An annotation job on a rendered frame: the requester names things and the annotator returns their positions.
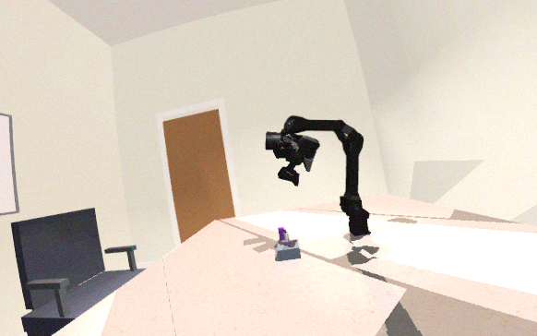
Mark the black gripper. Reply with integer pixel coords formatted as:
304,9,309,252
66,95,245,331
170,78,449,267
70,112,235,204
278,135,320,186

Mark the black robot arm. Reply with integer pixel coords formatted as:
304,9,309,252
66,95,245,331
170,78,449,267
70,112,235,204
265,116,371,236

